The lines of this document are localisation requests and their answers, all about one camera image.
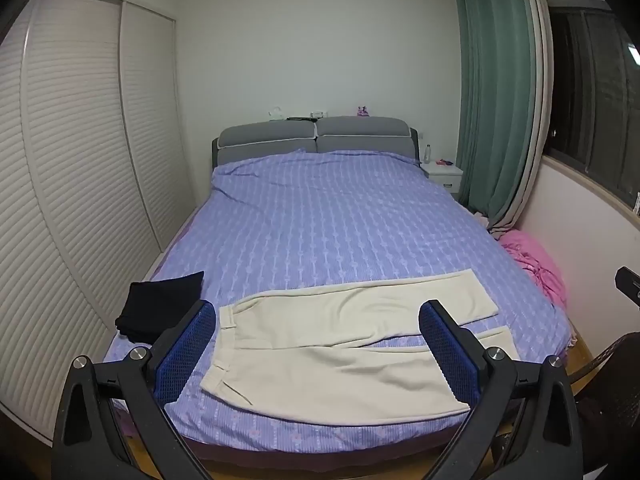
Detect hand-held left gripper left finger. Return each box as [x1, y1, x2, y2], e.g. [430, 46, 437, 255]
[52, 300, 217, 480]

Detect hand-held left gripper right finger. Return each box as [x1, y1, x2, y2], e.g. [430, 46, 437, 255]
[419, 300, 583, 480]

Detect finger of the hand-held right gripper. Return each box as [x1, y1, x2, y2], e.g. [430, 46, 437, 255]
[616, 266, 640, 306]

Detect cream pants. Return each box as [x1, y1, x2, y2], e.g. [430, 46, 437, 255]
[200, 268, 513, 417]

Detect black folded cloth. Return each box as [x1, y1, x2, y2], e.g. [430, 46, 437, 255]
[115, 271, 206, 343]

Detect pink cloth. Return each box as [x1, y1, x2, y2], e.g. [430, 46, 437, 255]
[500, 230, 568, 311]

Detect white nightstand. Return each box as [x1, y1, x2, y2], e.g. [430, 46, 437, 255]
[420, 160, 465, 201]

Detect beige curtain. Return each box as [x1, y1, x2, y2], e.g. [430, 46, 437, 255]
[487, 0, 551, 241]

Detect bed with purple floral sheet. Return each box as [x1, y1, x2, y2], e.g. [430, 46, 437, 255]
[102, 147, 576, 461]

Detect dark window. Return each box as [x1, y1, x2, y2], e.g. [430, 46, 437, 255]
[542, 0, 640, 211]

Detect white louvered wardrobe door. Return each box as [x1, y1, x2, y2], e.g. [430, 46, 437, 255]
[0, 0, 166, 448]
[120, 2, 198, 256]

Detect grey padded headboard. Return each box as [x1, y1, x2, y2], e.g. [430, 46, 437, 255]
[212, 116, 420, 168]

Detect green curtain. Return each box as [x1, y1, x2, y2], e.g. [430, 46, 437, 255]
[454, 0, 543, 218]

